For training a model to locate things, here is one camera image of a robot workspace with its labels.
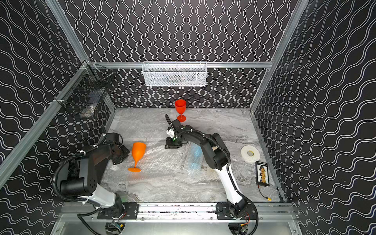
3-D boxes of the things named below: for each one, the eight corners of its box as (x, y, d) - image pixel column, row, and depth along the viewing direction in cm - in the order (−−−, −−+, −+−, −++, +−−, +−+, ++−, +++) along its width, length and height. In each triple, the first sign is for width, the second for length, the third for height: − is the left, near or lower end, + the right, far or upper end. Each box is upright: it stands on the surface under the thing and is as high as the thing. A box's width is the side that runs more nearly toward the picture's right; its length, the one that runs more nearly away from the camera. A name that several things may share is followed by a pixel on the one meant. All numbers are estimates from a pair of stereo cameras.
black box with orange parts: (256, 184, 85) (257, 183, 83) (255, 162, 94) (256, 160, 92) (267, 187, 84) (269, 186, 82) (265, 164, 93) (267, 163, 91)
